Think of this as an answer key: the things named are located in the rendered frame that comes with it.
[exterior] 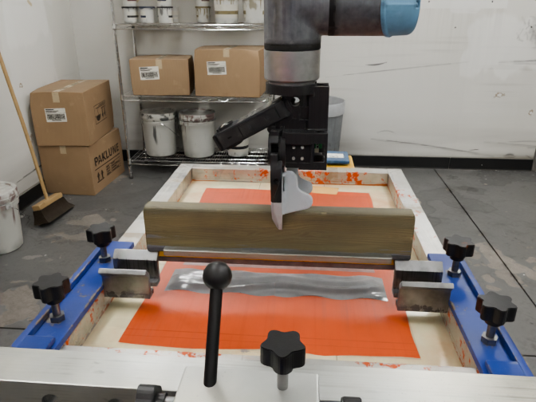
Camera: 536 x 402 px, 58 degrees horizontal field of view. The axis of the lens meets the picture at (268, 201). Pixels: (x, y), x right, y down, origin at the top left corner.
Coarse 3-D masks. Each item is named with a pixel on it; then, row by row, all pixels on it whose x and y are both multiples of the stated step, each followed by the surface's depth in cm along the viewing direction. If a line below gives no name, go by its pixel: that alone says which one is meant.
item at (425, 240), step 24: (192, 168) 127; (216, 168) 127; (240, 168) 127; (264, 168) 127; (336, 168) 127; (360, 168) 127; (168, 192) 111; (408, 192) 111; (120, 240) 88; (144, 240) 92; (432, 240) 88; (96, 312) 71; (72, 336) 64; (456, 336) 65; (240, 360) 59; (312, 360) 59
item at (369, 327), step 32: (352, 192) 120; (384, 288) 80; (288, 320) 72; (320, 320) 72; (352, 320) 72; (384, 320) 72; (320, 352) 65; (352, 352) 65; (384, 352) 65; (416, 352) 65
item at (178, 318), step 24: (216, 192) 120; (240, 192) 120; (264, 192) 120; (168, 264) 87; (192, 264) 87; (240, 264) 87; (144, 312) 74; (168, 312) 74; (192, 312) 74; (240, 312) 74; (264, 312) 74; (144, 336) 69; (168, 336) 69; (192, 336) 69; (240, 336) 69; (264, 336) 69
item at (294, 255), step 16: (192, 256) 74; (208, 256) 74; (224, 256) 74; (240, 256) 74; (256, 256) 74; (272, 256) 73; (288, 256) 73; (304, 256) 73; (320, 256) 73; (336, 256) 73; (352, 256) 72; (368, 256) 72; (384, 256) 72
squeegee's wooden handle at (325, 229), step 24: (144, 216) 74; (168, 216) 74; (192, 216) 73; (216, 216) 73; (240, 216) 73; (264, 216) 72; (288, 216) 72; (312, 216) 72; (336, 216) 71; (360, 216) 71; (384, 216) 71; (408, 216) 71; (168, 240) 75; (192, 240) 75; (216, 240) 74; (240, 240) 74; (264, 240) 74; (288, 240) 74; (312, 240) 73; (336, 240) 73; (360, 240) 73; (384, 240) 72; (408, 240) 72
